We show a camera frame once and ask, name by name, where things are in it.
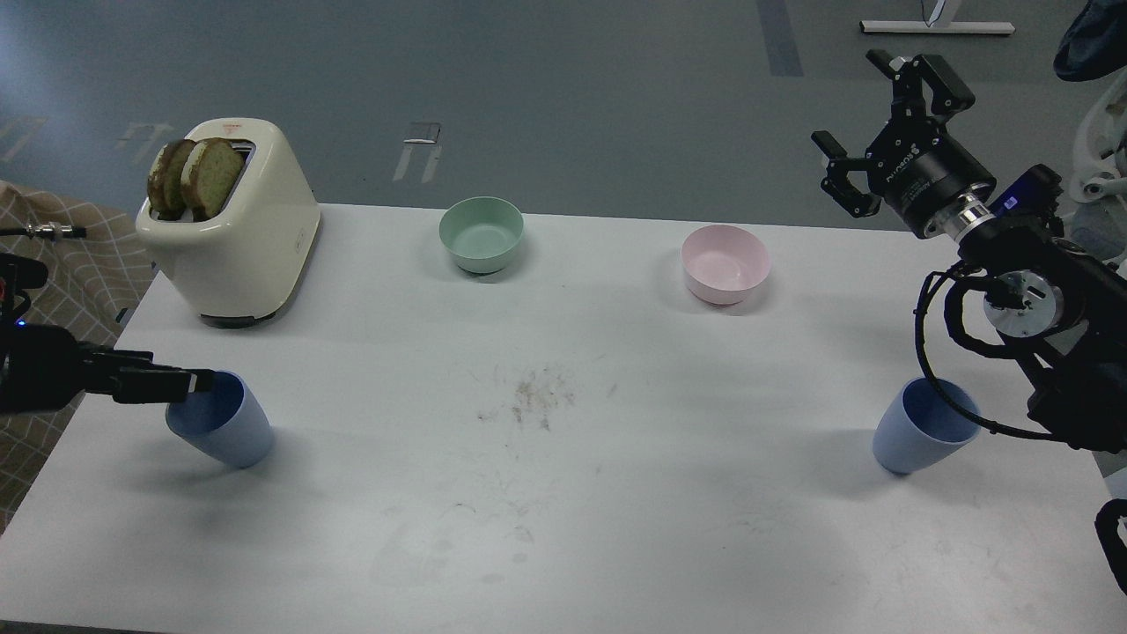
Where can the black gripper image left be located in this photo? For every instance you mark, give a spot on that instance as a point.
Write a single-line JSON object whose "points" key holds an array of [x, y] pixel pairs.
{"points": [[128, 377]]}

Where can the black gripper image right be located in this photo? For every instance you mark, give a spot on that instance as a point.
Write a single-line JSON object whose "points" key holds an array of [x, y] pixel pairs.
{"points": [[913, 165]]}

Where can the blue cup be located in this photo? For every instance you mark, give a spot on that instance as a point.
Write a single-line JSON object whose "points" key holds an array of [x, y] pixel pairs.
{"points": [[919, 429], [227, 423]]}

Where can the beige checkered cloth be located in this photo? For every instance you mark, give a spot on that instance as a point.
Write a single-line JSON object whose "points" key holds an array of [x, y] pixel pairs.
{"points": [[94, 286]]}

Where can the white desk base bar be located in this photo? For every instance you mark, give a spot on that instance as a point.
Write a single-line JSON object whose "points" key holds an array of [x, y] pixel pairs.
{"points": [[919, 27]]}

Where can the cream toaster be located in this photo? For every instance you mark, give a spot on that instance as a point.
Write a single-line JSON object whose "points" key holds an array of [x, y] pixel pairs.
{"points": [[239, 261]]}

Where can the toast slice left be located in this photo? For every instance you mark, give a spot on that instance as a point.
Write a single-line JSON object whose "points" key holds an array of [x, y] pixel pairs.
{"points": [[163, 188]]}

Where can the toast slice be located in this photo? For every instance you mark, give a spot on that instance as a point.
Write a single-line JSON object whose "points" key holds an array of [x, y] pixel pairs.
{"points": [[163, 188], [208, 177]]}

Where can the pink bowl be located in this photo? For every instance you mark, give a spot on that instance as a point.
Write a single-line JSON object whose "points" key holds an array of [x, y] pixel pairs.
{"points": [[723, 265]]}

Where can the toast slice right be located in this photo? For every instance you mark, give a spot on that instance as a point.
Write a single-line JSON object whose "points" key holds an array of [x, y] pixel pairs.
{"points": [[208, 177]]}

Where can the dark blue chair fabric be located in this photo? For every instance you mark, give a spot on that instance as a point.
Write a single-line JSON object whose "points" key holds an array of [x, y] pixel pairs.
{"points": [[1095, 43]]}

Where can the white chair base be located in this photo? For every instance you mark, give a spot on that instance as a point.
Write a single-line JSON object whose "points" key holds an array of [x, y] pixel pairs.
{"points": [[1098, 149]]}

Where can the green bowl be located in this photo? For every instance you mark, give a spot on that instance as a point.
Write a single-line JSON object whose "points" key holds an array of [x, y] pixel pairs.
{"points": [[482, 234]]}

